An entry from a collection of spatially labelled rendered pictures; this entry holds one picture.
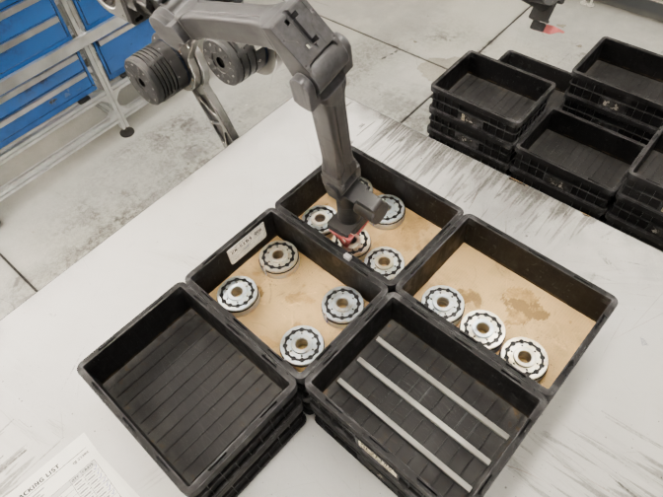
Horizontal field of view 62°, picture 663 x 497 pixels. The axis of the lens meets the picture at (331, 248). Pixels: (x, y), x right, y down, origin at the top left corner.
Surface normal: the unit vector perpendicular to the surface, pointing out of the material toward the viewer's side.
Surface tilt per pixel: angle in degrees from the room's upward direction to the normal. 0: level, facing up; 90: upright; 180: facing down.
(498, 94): 0
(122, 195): 0
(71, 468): 0
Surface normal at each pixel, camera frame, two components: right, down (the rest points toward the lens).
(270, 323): -0.07, -0.59
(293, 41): 0.43, 0.10
